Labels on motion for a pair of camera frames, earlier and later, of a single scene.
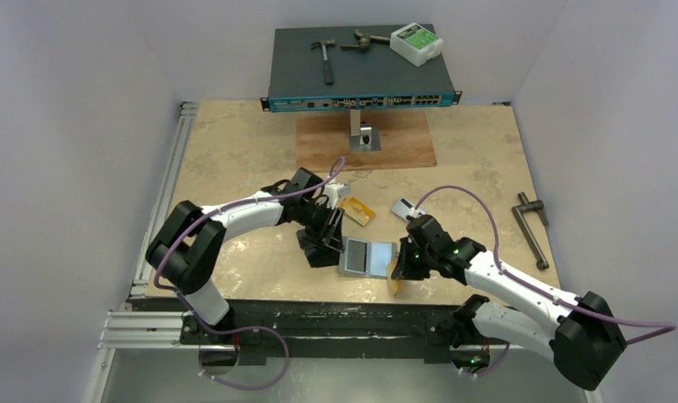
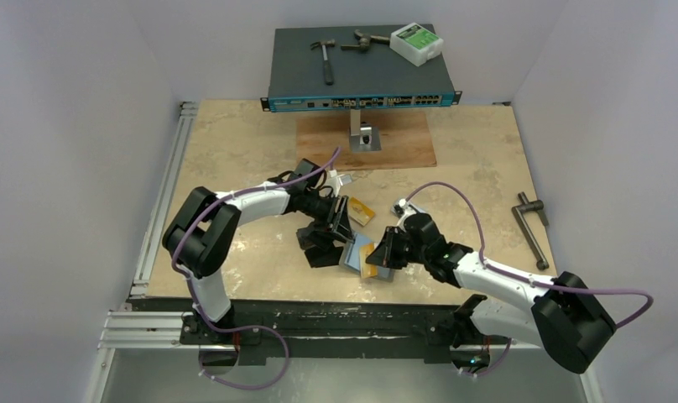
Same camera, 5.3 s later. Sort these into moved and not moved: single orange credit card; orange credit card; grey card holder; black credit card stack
Moved: single orange credit card
Not moved: orange credit card; black credit card stack; grey card holder
